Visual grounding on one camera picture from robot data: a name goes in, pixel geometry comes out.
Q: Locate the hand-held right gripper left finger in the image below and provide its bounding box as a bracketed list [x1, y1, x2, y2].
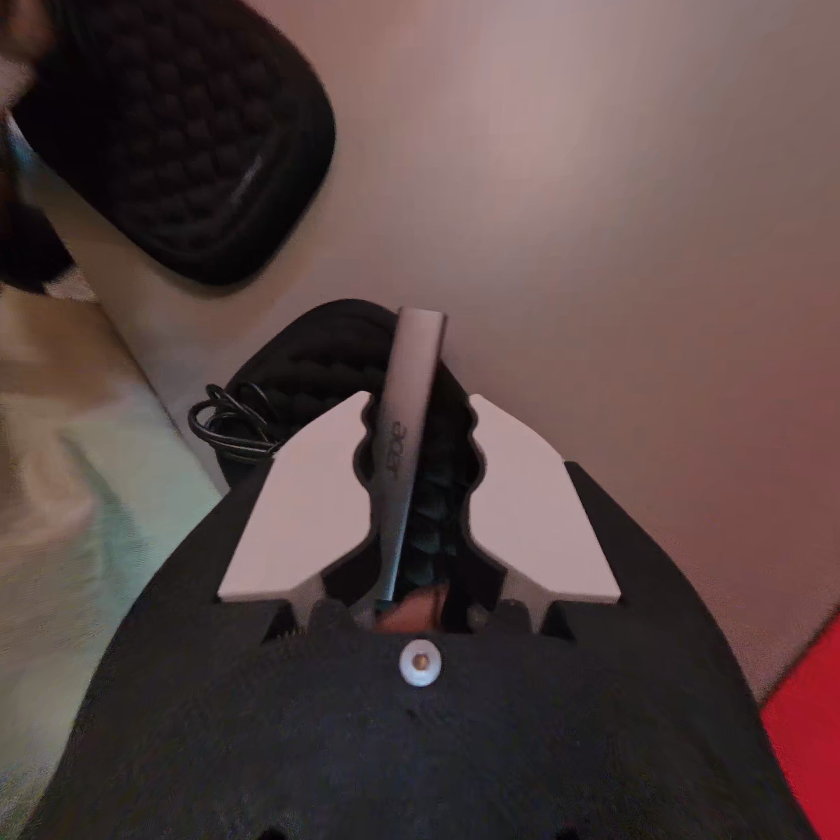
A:
[217, 390, 380, 631]

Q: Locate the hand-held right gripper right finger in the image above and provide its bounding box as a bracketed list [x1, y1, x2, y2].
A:
[462, 392, 622, 636]

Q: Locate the black padded case half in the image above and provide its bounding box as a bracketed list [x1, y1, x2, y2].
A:
[13, 0, 337, 287]
[220, 298, 488, 592]

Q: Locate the person's beige clothing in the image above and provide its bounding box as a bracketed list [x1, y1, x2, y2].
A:
[0, 289, 224, 840]

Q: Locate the red plastic bin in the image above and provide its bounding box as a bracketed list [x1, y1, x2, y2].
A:
[758, 607, 840, 840]

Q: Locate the coiled thin black cable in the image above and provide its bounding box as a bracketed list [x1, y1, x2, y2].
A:
[188, 382, 283, 467]

